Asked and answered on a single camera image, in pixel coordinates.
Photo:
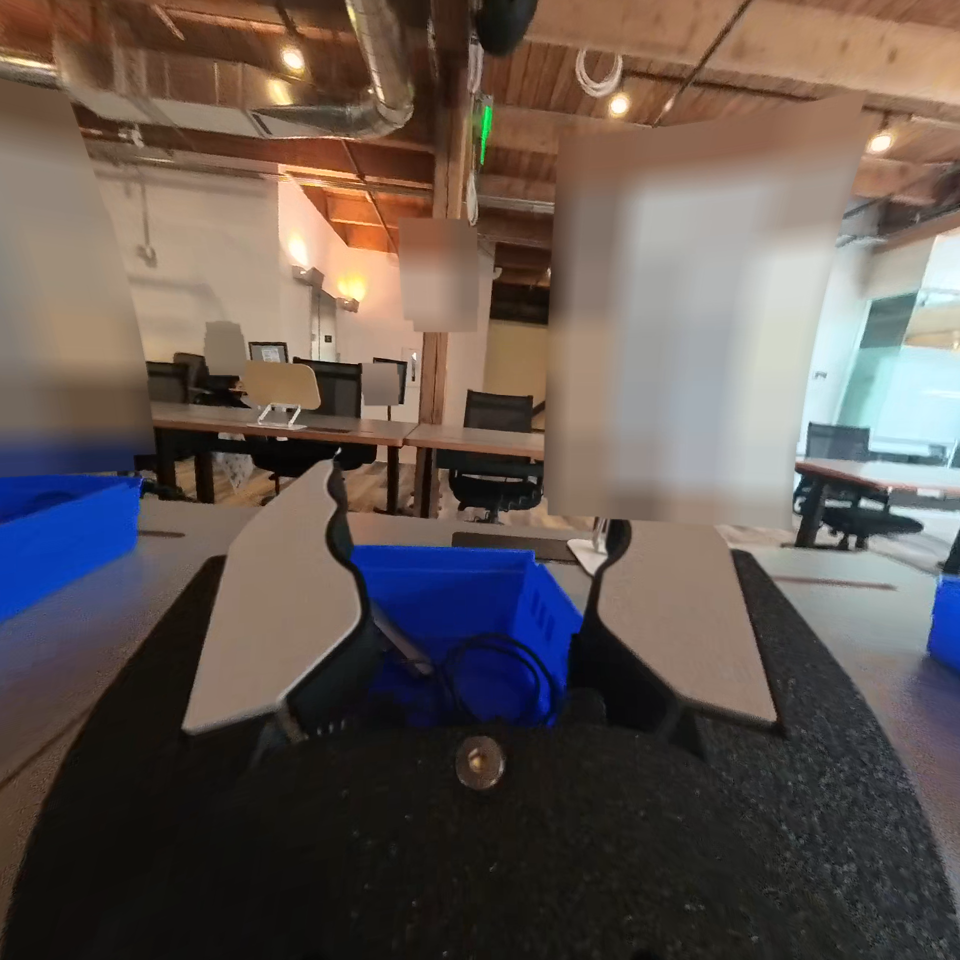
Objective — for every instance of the wooden office desk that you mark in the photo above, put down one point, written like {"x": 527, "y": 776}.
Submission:
{"x": 885, "y": 477}

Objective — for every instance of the green exit sign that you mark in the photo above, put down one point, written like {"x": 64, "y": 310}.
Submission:
{"x": 485, "y": 132}

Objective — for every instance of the black dome fixture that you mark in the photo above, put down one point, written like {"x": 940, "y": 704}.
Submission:
{"x": 507, "y": 23}

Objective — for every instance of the wooden support column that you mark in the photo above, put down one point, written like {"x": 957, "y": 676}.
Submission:
{"x": 443, "y": 300}

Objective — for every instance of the dark office desk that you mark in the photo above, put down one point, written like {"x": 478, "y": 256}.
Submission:
{"x": 375, "y": 435}

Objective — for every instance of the metal ventilation duct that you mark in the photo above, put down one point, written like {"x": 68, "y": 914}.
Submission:
{"x": 375, "y": 75}

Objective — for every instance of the wooden board on stand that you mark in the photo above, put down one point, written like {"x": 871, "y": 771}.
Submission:
{"x": 282, "y": 386}

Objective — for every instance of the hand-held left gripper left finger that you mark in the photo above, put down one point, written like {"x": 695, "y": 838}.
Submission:
{"x": 270, "y": 615}

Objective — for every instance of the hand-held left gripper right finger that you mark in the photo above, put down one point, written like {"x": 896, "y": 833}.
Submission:
{"x": 690, "y": 615}

